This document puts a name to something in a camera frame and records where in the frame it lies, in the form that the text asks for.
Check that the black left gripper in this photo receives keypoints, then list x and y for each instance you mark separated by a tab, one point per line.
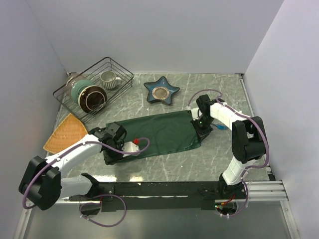
109	160

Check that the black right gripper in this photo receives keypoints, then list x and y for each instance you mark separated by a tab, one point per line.
201	133

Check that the dark green cloth napkin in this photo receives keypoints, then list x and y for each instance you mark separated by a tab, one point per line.
168	133

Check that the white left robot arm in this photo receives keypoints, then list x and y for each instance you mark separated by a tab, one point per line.
44	181

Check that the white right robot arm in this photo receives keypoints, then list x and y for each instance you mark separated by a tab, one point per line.
248	139

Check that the blue metal fork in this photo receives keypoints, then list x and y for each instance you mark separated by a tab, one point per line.
220	127

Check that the dark brown ceramic bowl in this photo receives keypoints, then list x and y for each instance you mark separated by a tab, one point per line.
91	97

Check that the orange woven fan-shaped mat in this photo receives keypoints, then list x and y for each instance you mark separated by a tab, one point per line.
68	132

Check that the blue star-shaped ceramic dish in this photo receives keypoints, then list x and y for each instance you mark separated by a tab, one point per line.
160	91

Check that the striped grey ceramic mug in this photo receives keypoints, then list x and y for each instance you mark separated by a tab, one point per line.
109	80

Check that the green ceramic bowl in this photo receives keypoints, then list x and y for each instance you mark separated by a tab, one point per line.
78	87

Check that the clear glass jar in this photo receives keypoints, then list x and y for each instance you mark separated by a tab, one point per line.
72	79

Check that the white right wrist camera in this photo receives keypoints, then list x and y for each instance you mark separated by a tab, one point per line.
195	112

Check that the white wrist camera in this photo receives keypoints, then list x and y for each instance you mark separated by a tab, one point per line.
130	149
195	112

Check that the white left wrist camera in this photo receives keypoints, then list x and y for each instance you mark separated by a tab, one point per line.
130	149

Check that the black wire dish rack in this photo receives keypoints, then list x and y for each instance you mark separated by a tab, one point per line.
93	74

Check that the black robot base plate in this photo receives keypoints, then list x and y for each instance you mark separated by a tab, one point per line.
160	195

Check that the aluminium frame rail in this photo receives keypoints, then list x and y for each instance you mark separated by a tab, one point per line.
267	191

